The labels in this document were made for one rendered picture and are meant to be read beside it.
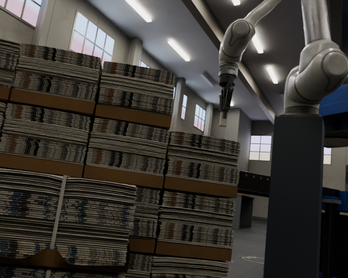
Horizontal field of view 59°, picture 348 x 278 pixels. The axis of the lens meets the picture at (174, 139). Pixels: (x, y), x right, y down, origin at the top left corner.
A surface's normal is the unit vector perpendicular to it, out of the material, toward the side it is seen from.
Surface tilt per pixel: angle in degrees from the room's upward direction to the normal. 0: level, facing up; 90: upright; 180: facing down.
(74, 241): 90
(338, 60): 97
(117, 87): 90
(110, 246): 90
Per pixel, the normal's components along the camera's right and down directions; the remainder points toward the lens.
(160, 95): 0.17, -0.16
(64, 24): 0.88, 0.03
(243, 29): -0.09, -0.07
